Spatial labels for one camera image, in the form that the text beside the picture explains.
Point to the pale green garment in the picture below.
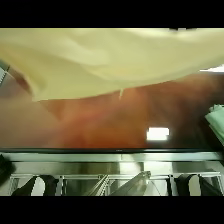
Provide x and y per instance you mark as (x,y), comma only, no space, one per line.
(217,120)

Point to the cream yellow garment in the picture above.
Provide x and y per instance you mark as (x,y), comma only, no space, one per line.
(100,56)

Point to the silver frame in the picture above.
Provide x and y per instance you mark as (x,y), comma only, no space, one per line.
(113,166)

